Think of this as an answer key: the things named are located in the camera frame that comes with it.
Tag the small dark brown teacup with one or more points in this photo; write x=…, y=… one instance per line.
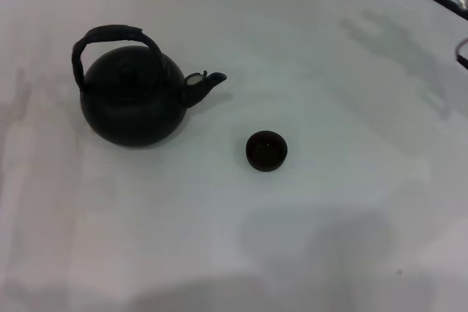
x=266, y=153

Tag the dark green round teapot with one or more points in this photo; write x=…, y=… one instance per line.
x=131, y=114

